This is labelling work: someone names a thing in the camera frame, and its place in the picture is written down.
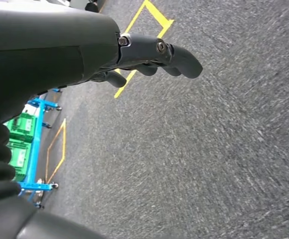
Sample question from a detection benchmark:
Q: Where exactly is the green plastic crate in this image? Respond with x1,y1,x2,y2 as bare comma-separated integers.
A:
6,138,33,183
5,112,38,144

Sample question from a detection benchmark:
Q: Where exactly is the yellow floor tape marking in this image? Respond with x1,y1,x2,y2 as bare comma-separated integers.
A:
45,118,67,184
114,0,174,99

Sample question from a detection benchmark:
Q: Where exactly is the dark grey robot body shell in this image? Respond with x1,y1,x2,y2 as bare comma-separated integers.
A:
0,196,107,239

